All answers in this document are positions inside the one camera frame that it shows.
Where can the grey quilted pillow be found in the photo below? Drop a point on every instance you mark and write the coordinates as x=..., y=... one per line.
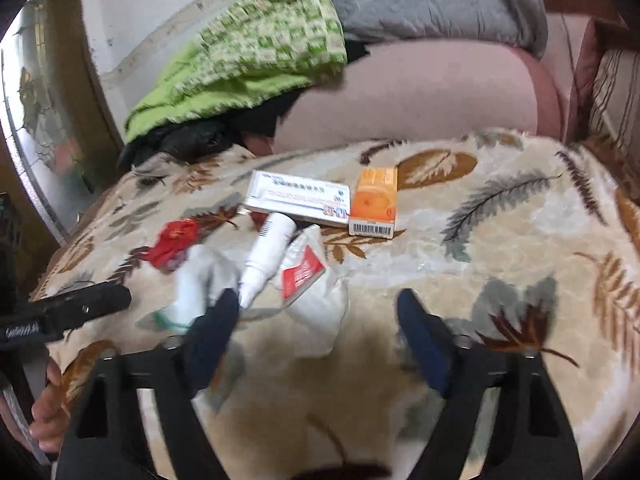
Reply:
x=425, y=0

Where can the white plastic bottle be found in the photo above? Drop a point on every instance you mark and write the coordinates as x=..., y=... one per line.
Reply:
x=262, y=255

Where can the pink white small sachet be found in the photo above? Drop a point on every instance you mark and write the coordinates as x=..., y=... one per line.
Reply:
x=295, y=192

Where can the pink sofa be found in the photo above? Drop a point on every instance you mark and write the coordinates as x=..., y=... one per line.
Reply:
x=400, y=95

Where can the black cloth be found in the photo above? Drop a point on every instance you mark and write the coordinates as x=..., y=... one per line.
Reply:
x=190, y=140

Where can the frosted glass door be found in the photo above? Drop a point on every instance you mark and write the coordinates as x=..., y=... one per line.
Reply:
x=45, y=110

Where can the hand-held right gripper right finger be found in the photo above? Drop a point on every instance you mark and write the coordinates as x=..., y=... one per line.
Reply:
x=420, y=340

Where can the person's left hand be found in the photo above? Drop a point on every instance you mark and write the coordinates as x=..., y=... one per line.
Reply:
x=47, y=420

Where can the red foil packet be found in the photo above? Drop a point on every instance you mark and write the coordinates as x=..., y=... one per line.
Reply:
x=172, y=242

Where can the orange small box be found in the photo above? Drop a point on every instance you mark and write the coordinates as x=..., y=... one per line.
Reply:
x=372, y=200

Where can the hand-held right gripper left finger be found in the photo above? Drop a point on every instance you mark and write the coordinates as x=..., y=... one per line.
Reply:
x=220, y=330

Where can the white packet with red label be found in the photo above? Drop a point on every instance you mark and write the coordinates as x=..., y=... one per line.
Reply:
x=302, y=275

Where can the leaf print blanket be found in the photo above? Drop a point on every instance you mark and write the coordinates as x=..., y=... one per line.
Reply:
x=500, y=260

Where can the green checkered quilt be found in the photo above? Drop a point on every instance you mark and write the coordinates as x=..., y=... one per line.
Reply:
x=260, y=35

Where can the striped bolster pillow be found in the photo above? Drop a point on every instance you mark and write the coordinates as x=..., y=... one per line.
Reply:
x=617, y=85

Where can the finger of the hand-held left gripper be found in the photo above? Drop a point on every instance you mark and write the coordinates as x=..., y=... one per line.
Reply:
x=90, y=305

